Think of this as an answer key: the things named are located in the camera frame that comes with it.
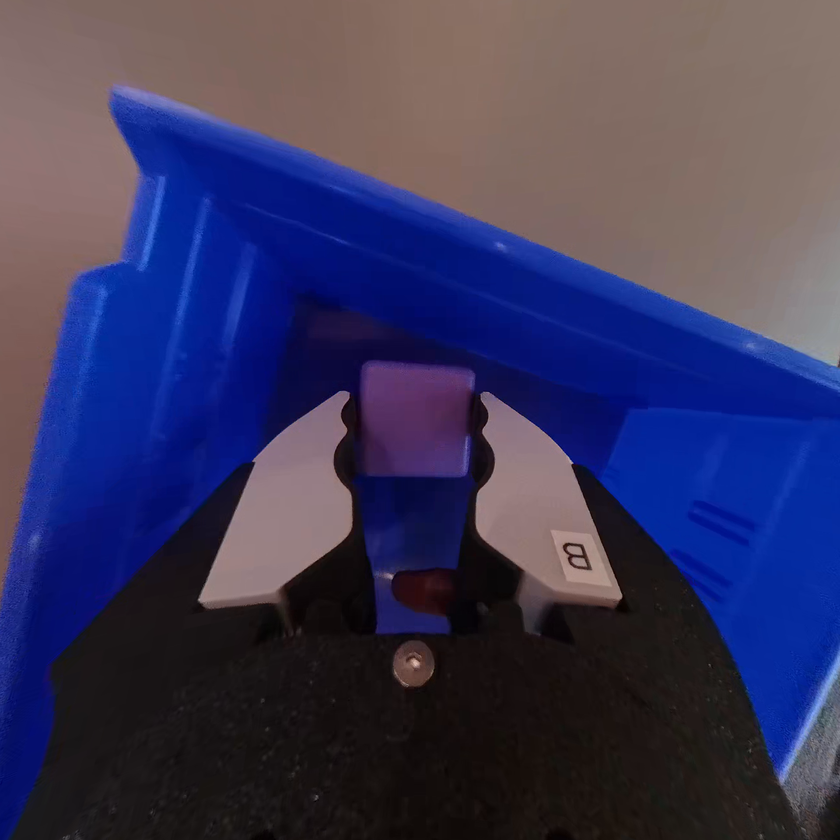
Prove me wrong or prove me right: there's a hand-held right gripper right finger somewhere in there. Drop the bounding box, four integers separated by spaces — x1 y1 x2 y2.
460 390 624 631

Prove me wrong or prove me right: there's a purple foam cube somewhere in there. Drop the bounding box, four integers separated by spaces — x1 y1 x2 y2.
357 363 476 480

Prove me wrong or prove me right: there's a blue plastic bin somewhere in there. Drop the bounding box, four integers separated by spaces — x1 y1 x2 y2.
0 86 840 815

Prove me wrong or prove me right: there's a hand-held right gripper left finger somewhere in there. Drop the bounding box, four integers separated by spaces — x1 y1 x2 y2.
200 390 363 631

